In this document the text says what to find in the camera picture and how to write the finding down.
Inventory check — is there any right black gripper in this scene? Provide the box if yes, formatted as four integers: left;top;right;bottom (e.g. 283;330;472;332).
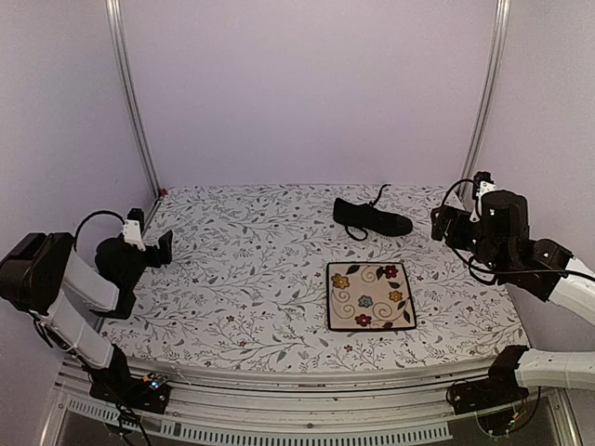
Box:
431;204;508;277

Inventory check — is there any left aluminium frame post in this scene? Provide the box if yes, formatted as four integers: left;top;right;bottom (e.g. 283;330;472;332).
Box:
105;0;161;199

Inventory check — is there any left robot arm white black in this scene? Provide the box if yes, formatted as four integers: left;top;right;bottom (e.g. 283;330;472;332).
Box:
1;231;173;403

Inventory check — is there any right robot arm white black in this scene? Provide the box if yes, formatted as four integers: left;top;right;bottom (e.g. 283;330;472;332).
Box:
430;190;594;405

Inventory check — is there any floral patterned table mat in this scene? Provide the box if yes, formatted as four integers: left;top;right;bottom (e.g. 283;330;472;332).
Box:
101;185;527;374

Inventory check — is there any aluminium frame post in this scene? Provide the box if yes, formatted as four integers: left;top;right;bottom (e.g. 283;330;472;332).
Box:
105;0;161;199
461;0;511;177

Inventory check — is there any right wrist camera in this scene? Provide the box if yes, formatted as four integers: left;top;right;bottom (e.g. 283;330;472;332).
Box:
470;171;497;223

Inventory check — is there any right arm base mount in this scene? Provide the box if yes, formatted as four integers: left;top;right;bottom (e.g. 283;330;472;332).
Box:
445;377;529;414

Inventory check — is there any front aluminium rail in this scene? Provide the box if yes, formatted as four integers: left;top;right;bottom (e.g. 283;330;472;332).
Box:
41;359;587;445

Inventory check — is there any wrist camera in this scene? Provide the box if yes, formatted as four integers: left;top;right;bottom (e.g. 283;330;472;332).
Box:
122;208;146;252
470;171;497;223

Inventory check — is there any right aluminium frame post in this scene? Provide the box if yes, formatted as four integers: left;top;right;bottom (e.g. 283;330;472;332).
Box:
461;0;511;177

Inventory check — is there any left camera cable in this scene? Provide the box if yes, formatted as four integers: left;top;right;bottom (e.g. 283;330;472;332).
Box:
73;210;126;243

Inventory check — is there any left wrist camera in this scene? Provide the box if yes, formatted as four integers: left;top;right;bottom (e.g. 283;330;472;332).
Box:
122;208;146;252

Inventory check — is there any black canvas shoe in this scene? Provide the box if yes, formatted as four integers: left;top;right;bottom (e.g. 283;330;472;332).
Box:
333;198;413;240

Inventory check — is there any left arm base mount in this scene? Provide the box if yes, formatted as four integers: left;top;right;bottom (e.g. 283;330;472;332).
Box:
89;373;172;414

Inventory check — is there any floral square plate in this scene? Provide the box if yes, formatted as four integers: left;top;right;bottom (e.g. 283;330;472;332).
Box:
325;262;417;332

